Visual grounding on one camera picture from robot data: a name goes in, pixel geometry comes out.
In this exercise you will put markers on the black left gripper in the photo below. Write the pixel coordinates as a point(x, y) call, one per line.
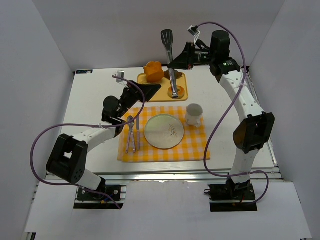
point(135, 90)

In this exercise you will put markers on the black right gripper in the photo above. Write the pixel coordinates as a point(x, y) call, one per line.
point(189, 53)

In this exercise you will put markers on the metal serving tongs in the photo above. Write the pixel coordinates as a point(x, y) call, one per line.
point(167, 41)

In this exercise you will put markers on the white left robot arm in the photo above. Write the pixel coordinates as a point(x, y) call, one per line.
point(69, 155)

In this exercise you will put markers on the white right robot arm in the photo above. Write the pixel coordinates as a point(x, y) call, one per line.
point(255, 125)

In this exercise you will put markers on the brown chocolate bread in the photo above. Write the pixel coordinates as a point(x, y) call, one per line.
point(168, 74)

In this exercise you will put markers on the orange bread loaf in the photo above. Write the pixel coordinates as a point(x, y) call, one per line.
point(153, 71)

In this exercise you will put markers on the silver fork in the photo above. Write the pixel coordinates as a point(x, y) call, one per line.
point(131, 137)

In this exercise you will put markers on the yellow serving tray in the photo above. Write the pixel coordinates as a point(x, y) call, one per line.
point(162, 94)

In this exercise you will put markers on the silver table knife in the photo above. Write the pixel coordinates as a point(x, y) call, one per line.
point(137, 126)

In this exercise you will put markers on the glazed donut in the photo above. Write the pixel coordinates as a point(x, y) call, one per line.
point(180, 92)

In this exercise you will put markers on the pale green round plate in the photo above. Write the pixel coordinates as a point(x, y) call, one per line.
point(164, 131)

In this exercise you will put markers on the white mug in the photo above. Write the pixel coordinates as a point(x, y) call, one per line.
point(193, 115)

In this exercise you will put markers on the yellow checkered placemat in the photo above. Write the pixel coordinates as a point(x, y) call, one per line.
point(191, 148)

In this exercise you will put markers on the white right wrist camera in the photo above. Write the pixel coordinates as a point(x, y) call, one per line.
point(194, 31)

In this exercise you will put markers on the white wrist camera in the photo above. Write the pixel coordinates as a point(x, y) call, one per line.
point(119, 78)
point(194, 31)

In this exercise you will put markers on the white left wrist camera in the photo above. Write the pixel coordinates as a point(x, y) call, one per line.
point(119, 78)

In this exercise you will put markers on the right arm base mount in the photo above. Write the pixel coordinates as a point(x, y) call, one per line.
point(231, 197)

